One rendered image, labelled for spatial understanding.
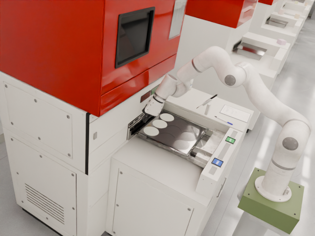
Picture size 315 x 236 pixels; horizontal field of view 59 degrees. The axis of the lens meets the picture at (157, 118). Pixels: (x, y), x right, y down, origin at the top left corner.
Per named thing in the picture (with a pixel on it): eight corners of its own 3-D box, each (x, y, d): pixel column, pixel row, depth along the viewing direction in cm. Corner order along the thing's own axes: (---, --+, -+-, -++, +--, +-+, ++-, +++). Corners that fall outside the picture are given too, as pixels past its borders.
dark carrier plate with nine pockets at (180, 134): (138, 132, 181) (138, 131, 180) (163, 111, 207) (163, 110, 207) (186, 154, 169) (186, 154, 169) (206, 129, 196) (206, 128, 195)
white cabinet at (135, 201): (104, 238, 213) (110, 157, 169) (163, 167, 287) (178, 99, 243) (178, 286, 192) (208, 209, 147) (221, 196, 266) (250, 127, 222)
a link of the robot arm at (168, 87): (164, 94, 175) (153, 89, 170) (176, 76, 171) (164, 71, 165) (169, 101, 169) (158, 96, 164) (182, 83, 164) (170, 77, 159)
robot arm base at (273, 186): (296, 189, 153) (308, 163, 144) (283, 208, 140) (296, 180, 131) (262, 172, 163) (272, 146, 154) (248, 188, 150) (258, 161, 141)
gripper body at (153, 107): (154, 98, 164) (144, 113, 168) (167, 103, 170) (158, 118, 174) (150, 92, 170) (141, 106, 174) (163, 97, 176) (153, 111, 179)
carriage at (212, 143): (193, 163, 170) (194, 159, 169) (213, 135, 198) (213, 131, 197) (205, 168, 168) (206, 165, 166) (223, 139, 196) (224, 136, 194)
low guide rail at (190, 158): (138, 137, 188) (138, 133, 187) (139, 136, 190) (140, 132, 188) (206, 169, 172) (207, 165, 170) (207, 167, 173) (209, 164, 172)
